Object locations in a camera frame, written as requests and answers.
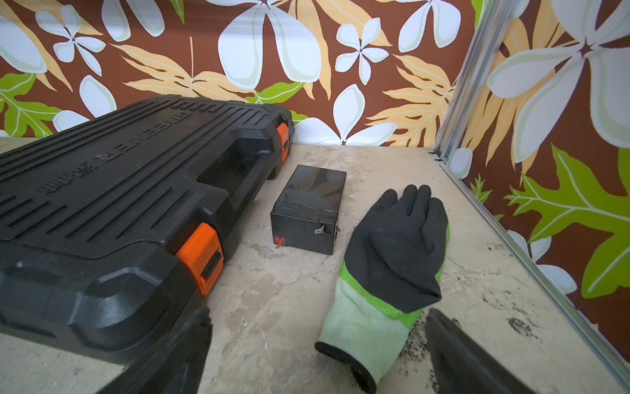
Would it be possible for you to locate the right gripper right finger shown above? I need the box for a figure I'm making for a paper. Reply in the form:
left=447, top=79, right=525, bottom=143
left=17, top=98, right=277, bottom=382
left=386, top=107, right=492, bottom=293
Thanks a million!
left=426, top=309, right=533, bottom=393

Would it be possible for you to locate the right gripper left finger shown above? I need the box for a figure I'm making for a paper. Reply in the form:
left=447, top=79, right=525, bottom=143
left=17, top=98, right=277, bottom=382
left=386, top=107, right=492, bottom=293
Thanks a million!
left=99, top=306, right=213, bottom=393

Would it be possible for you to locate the black plastic tool case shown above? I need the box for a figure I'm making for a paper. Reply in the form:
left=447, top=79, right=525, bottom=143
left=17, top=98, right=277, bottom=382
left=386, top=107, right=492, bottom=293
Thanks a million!
left=1, top=95, right=295, bottom=364

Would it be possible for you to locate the black work glove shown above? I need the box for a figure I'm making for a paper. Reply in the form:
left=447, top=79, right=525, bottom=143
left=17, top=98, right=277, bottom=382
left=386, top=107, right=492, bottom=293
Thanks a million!
left=314, top=185, right=450, bottom=393

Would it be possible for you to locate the small black box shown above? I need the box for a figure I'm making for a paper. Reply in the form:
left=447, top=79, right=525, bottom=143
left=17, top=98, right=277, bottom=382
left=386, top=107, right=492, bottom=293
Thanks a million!
left=271, top=164, right=347, bottom=255

